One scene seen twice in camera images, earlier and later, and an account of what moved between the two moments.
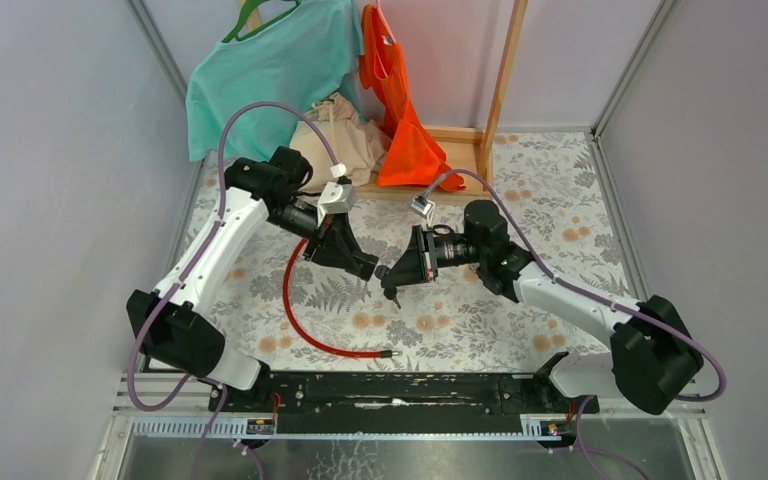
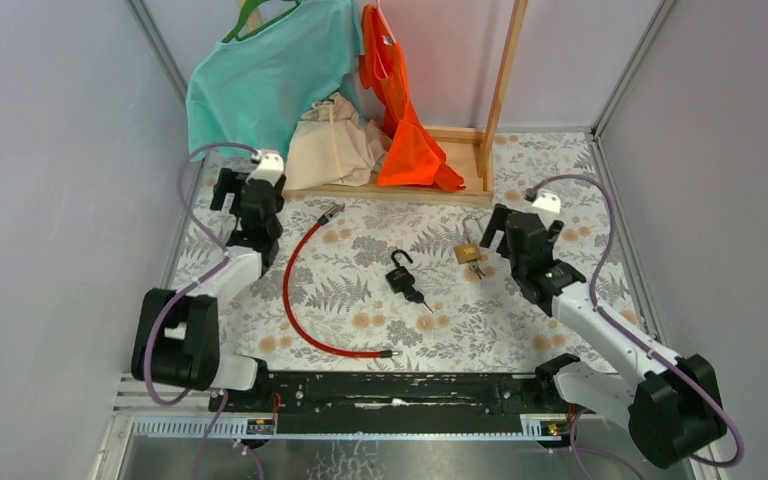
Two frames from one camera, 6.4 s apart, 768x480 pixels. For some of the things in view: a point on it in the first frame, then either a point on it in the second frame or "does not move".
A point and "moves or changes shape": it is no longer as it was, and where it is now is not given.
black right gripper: [412, 268] -> [497, 223]
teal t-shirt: [300, 59] does not move
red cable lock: [378, 354] does not move
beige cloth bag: [359, 143] does not move
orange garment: [413, 156] does not move
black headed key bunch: [390, 292] -> [418, 297]
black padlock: [380, 271] moves or changes shape
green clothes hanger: [248, 6] does not move
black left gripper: [339, 248] -> [227, 184]
